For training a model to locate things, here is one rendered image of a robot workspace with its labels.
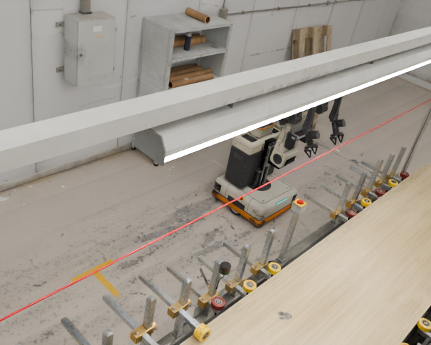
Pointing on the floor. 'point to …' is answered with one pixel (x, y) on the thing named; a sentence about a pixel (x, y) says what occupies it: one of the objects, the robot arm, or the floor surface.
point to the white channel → (182, 105)
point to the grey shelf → (216, 54)
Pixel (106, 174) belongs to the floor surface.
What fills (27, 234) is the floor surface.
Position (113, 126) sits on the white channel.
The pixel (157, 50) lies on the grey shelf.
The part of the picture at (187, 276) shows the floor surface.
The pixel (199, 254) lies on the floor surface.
